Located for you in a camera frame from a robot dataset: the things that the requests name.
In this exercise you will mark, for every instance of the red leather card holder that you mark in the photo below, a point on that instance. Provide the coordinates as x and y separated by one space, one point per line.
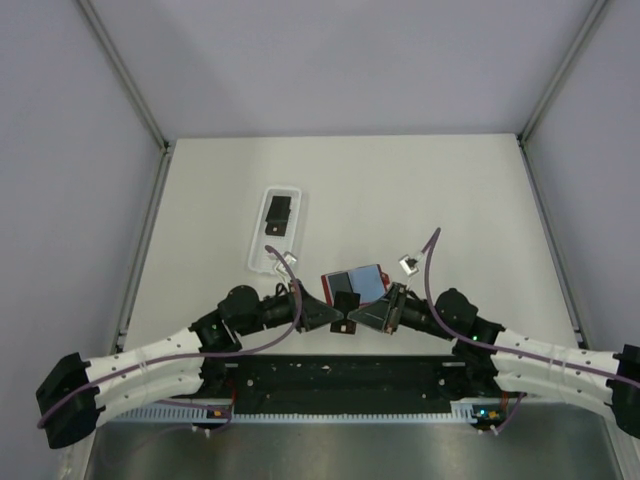
369 281

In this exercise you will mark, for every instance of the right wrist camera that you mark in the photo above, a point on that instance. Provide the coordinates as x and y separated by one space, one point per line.
410 264

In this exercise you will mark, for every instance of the right aluminium frame post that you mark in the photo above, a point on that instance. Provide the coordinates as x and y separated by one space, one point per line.
578 45

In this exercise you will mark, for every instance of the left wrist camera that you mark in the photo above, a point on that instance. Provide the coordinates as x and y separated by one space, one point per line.
281 267

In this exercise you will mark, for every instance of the left aluminium frame post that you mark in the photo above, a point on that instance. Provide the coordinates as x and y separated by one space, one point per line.
128 85

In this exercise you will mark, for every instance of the black VIP credit card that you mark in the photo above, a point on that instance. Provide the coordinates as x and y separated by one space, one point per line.
345 302

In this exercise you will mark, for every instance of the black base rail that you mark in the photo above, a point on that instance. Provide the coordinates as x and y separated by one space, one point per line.
348 384

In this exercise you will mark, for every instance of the aluminium frame post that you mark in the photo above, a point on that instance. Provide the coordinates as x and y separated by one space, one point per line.
578 45
128 85

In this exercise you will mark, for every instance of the white plastic tray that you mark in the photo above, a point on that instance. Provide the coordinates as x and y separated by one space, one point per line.
259 260

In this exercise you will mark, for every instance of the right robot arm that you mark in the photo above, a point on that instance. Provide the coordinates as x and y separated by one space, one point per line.
605 383

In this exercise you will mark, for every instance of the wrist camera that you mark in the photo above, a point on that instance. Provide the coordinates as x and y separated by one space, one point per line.
410 264
281 267

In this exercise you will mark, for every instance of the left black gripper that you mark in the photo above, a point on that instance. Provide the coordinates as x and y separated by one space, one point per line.
314 313

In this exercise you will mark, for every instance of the white cable duct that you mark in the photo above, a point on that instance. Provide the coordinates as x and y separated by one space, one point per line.
216 411

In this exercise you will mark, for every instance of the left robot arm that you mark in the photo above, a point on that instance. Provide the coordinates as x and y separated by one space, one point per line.
79 395

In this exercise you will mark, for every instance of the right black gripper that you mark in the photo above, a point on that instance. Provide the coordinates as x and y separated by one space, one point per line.
374 314

